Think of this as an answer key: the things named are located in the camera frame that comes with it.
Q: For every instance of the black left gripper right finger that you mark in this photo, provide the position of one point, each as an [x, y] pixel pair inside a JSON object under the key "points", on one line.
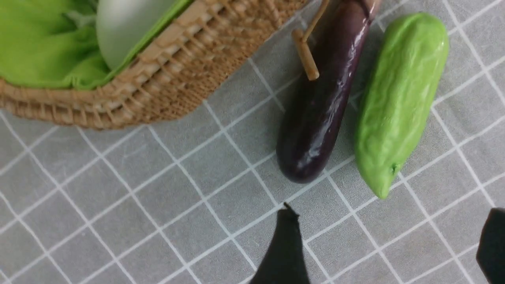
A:
{"points": [[491, 249]]}

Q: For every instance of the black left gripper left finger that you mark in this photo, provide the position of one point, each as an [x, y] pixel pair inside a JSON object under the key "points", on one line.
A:
{"points": [[284, 262]]}

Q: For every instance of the purple toy eggplant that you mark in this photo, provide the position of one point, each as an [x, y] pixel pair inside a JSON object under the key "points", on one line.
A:
{"points": [[311, 123]]}

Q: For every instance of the green toy cucumber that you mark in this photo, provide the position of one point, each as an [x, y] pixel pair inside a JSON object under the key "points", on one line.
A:
{"points": [[400, 91]]}

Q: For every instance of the white toy radish green leaves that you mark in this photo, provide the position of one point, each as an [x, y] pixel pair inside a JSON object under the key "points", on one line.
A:
{"points": [[120, 24]]}

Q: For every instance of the woven wicker basket green lining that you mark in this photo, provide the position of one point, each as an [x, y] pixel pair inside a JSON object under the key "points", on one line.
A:
{"points": [[171, 77]]}

